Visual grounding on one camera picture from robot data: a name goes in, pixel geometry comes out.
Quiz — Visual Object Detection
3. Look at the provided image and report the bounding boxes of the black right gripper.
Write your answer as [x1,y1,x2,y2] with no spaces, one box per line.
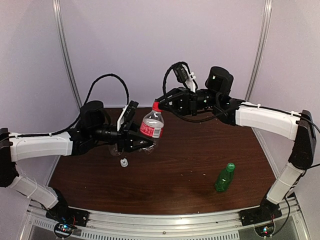
[155,86,221,116]

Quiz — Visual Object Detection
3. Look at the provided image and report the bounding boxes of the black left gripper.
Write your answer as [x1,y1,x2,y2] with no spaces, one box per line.
[89,120,155,153]

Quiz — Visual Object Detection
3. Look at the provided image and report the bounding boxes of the red bottle cap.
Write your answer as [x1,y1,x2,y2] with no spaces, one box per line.
[152,101,162,113]

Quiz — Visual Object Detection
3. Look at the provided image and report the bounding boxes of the red label water bottle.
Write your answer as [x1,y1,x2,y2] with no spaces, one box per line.
[140,106,165,154]

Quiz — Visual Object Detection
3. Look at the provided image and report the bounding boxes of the clear plastic bottle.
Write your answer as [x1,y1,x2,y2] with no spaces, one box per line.
[108,144,122,157]

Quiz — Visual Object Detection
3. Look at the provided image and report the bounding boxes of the white flip bottle cap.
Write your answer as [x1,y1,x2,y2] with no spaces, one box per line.
[120,158,129,168]

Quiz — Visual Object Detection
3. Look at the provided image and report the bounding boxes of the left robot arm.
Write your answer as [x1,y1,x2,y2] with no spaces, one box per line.
[0,100,154,222]

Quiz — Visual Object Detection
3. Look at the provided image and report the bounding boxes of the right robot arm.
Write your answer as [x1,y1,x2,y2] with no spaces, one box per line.
[155,62,318,221]

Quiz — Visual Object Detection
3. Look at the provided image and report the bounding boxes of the green plastic bottle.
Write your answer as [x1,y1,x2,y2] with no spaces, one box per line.
[214,167,235,193]

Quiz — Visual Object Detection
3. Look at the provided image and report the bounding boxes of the left circuit board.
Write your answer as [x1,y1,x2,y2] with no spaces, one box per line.
[53,223,74,239]

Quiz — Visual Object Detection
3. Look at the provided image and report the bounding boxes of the circuit board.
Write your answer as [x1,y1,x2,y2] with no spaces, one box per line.
[53,223,74,239]
[254,223,275,238]

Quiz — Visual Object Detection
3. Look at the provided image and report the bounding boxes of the right circuit board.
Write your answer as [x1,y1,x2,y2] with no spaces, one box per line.
[254,223,275,238]

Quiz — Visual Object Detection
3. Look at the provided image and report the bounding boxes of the right black braided cable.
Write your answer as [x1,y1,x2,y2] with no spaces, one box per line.
[162,61,226,123]

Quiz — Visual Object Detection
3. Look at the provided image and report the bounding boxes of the black braided cable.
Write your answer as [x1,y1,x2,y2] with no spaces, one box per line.
[162,61,226,123]
[17,73,131,138]

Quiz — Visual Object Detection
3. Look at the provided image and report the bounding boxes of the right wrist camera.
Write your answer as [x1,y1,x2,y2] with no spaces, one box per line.
[173,63,198,93]

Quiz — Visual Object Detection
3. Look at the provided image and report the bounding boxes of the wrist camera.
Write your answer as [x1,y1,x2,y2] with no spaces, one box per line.
[116,100,139,132]
[173,63,198,93]

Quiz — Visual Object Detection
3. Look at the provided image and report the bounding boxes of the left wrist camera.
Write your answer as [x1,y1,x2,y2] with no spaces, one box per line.
[116,100,139,132]

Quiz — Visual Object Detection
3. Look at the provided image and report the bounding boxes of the left black braided cable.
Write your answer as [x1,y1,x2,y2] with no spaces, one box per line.
[17,73,131,138]

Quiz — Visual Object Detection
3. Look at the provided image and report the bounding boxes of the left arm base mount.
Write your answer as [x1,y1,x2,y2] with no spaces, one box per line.
[44,188,89,227]

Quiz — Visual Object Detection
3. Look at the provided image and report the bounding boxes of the right aluminium frame post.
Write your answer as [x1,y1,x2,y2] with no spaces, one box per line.
[245,0,273,101]

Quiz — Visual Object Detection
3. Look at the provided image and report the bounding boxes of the aluminium frame post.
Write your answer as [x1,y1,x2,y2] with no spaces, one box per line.
[245,0,273,101]
[52,0,82,109]

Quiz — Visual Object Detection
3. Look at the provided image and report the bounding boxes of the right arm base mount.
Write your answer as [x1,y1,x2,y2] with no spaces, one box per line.
[239,198,282,226]

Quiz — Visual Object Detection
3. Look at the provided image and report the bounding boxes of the left aluminium frame post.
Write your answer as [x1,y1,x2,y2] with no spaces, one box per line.
[52,0,82,109]

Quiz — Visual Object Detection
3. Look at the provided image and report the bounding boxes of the front aluminium rail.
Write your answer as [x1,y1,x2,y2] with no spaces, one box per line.
[24,197,306,240]

